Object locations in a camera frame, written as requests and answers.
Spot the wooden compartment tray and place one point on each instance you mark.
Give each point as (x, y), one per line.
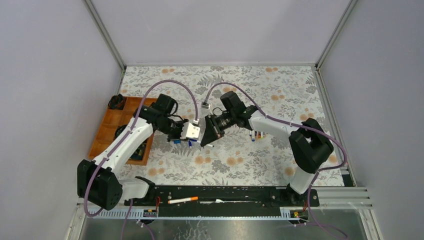
(114, 121)

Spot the orange cap white marker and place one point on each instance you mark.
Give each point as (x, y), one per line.
(183, 200)

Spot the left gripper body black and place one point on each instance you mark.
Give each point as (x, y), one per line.
(173, 129)

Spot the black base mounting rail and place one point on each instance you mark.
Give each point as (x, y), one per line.
(226, 201)

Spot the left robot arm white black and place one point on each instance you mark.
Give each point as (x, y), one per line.
(96, 179)

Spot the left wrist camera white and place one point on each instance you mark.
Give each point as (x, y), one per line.
(190, 131)

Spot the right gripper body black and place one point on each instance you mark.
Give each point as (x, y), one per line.
(225, 121)

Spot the blue cap white marker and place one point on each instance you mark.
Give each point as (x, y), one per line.
(252, 136)

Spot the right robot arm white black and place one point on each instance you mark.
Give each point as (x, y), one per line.
(309, 147)

